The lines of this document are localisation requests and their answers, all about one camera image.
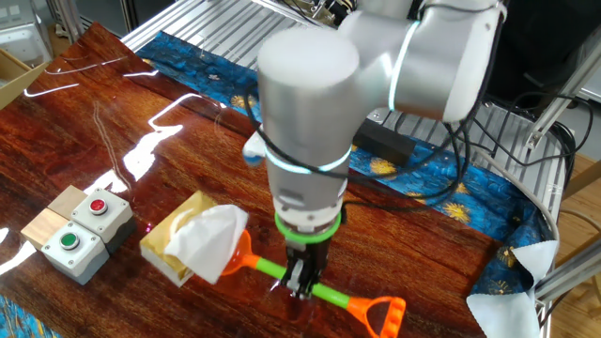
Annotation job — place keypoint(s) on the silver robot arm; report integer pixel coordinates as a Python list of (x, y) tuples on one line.
[(310, 117)]

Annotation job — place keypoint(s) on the silver metal cabinet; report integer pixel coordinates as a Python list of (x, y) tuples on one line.
[(23, 42)]

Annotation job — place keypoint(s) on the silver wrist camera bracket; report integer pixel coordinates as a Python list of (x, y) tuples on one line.
[(253, 152)]

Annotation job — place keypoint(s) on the gold tissue box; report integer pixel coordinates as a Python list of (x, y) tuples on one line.
[(159, 244)]

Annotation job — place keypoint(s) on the light wooden block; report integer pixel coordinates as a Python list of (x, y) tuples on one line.
[(66, 202), (40, 227)]

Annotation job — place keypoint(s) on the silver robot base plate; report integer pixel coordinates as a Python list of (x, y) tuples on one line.
[(380, 115)]

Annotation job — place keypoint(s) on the black foam block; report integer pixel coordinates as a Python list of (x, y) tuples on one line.
[(385, 141)]

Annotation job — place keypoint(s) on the cardboard box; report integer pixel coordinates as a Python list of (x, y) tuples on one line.
[(14, 80)]

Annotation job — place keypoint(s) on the green button switch box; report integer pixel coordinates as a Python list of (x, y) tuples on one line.
[(82, 253)]

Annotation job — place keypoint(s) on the slanted aluminium frame bar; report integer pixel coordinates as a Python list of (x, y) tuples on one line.
[(563, 94)]

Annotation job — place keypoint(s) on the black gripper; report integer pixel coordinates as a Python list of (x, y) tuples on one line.
[(307, 256)]

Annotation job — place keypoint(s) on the blue starry painting cloth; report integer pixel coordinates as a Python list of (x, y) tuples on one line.
[(469, 197)]

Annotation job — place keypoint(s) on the white tissue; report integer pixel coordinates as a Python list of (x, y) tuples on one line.
[(206, 244)]

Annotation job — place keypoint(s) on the orange green toy shovel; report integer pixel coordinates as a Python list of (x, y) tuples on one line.
[(328, 293)]

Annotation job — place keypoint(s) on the red button switch box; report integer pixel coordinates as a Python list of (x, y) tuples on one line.
[(108, 216)]

